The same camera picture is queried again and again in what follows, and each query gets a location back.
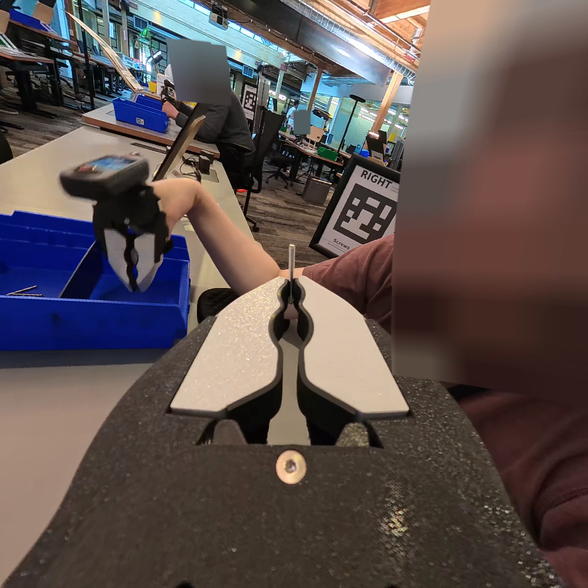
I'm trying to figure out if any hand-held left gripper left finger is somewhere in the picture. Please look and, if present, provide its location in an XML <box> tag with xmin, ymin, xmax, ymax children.
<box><xmin>170</xmin><ymin>277</ymin><xmax>284</xmax><ymax>444</ymax></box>

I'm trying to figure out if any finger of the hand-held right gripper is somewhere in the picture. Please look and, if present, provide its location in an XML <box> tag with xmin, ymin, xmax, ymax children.
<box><xmin>105</xmin><ymin>228</ymin><xmax>135</xmax><ymax>291</ymax></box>
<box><xmin>136</xmin><ymin>231</ymin><xmax>165</xmax><ymax>294</ymax></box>

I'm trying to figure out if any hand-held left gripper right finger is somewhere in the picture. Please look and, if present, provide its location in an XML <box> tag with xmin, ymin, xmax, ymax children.
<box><xmin>293</xmin><ymin>276</ymin><xmax>410</xmax><ymax>445</ymax></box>

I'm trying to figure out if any blue bin with divider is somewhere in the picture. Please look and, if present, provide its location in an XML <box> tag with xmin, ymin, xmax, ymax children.
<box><xmin>0</xmin><ymin>210</ymin><xmax>190</xmax><ymax>352</ymax></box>

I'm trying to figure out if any person's right forearm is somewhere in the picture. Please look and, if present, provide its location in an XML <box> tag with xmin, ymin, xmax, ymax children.
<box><xmin>181</xmin><ymin>184</ymin><xmax>306</xmax><ymax>288</ymax></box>

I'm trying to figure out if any person's right hand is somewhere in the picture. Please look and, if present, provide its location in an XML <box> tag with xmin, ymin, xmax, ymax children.
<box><xmin>153</xmin><ymin>178</ymin><xmax>204</xmax><ymax>236</ymax></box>

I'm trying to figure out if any black chair armrest pad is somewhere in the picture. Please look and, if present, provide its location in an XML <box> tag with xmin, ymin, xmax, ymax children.
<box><xmin>197</xmin><ymin>288</ymin><xmax>240</xmax><ymax>323</ymax></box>

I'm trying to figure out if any blue bin with label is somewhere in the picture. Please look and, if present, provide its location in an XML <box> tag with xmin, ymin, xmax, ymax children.
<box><xmin>112</xmin><ymin>94</ymin><xmax>169</xmax><ymax>135</ymax></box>

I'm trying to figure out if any tilted document stand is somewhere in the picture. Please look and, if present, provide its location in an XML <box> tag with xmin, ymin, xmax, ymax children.
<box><xmin>152</xmin><ymin>115</ymin><xmax>206</xmax><ymax>182</ymax></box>

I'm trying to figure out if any framed tag sign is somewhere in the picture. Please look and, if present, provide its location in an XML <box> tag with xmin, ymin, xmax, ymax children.
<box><xmin>309</xmin><ymin>154</ymin><xmax>401</xmax><ymax>259</ymax></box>
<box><xmin>241</xmin><ymin>83</ymin><xmax>259</xmax><ymax>122</ymax></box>

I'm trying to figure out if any black office chair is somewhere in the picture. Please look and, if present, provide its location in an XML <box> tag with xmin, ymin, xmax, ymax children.
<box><xmin>232</xmin><ymin>110</ymin><xmax>286</xmax><ymax>232</ymax></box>

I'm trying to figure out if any grey trash bin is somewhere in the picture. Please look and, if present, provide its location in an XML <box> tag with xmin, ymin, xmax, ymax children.
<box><xmin>301</xmin><ymin>176</ymin><xmax>333</xmax><ymax>205</ymax></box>

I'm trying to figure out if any black floor lamp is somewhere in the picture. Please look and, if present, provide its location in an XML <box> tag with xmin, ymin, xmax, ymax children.
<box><xmin>337</xmin><ymin>94</ymin><xmax>367</xmax><ymax>154</ymax></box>

